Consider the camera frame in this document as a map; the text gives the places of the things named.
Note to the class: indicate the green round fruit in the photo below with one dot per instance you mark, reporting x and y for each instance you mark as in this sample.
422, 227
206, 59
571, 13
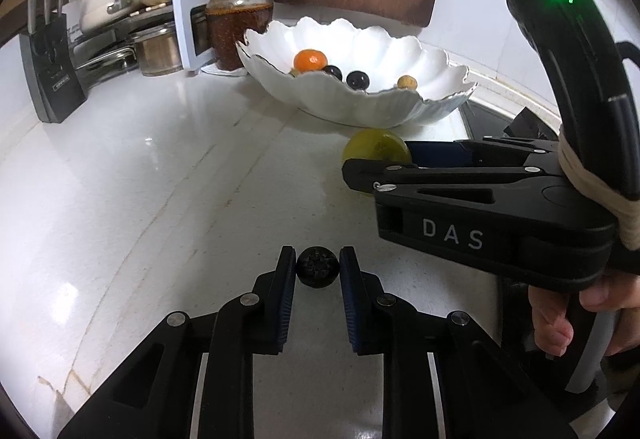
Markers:
375, 146

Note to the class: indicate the white scalloped bowl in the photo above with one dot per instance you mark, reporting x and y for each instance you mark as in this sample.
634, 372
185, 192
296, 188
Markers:
350, 104

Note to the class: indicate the white plastic cutting board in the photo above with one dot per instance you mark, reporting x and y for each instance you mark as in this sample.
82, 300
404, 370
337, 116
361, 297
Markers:
182, 29

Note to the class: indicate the metal dish rack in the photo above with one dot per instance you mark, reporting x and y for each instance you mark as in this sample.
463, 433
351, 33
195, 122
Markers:
100, 49

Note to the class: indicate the person's right hand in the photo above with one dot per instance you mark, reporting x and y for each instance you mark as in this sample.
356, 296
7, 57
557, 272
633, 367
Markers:
550, 329

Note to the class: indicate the small steel pot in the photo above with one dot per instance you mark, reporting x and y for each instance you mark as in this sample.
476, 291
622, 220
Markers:
157, 51

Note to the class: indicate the brown longan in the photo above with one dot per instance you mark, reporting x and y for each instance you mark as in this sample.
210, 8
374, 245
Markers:
407, 82

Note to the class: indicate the small white pot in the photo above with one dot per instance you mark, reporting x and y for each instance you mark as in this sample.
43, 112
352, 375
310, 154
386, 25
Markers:
100, 14

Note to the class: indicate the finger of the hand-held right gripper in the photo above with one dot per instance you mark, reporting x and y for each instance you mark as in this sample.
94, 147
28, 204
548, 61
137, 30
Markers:
450, 172
435, 153

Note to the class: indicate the glass sauce jar green lid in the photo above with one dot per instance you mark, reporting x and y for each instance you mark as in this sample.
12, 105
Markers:
240, 29

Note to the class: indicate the orange kumquat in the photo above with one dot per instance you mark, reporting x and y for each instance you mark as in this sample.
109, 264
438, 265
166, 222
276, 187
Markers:
310, 60

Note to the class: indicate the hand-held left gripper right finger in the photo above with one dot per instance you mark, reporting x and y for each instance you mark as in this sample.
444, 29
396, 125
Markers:
351, 299

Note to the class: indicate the black knife block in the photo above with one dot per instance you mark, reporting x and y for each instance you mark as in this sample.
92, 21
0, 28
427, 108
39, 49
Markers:
52, 79

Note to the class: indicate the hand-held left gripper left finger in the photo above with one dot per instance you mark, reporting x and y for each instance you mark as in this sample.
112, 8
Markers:
286, 299

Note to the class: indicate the blueberry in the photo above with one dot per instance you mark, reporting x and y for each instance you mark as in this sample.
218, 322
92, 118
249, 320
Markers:
318, 267
332, 72
358, 80

